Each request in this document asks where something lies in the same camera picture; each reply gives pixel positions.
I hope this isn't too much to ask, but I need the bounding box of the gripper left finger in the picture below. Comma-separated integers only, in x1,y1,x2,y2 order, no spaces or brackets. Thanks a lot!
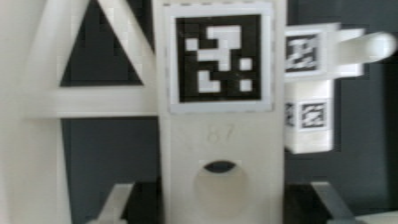
86,183,136,224

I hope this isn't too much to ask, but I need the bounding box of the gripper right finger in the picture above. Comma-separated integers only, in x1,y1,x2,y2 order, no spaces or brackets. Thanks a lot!
311,182,366,224

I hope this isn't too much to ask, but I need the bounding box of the white chair back frame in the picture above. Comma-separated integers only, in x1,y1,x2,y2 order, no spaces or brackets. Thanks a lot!
0,0,287,224

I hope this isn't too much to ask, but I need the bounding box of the white chair seat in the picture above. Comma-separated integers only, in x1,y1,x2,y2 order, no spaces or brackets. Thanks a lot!
285,23,398,82

